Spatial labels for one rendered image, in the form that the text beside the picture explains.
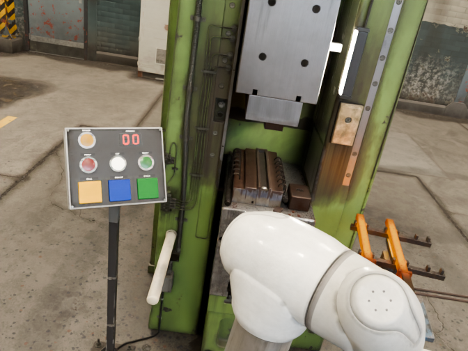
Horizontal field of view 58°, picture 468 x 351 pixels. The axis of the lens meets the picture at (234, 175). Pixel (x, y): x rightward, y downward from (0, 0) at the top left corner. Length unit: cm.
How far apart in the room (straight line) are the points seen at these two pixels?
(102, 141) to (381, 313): 121
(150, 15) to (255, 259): 648
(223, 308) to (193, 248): 31
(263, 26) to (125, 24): 632
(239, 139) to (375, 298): 166
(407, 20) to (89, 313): 206
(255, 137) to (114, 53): 595
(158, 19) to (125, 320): 525
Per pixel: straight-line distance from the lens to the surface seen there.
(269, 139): 215
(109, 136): 158
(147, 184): 158
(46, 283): 274
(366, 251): 161
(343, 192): 193
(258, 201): 175
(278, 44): 155
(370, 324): 56
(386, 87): 181
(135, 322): 247
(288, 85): 158
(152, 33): 702
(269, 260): 63
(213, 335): 213
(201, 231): 200
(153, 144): 160
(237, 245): 66
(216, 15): 168
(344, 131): 179
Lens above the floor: 176
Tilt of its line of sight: 25 degrees down
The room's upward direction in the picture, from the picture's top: 9 degrees clockwise
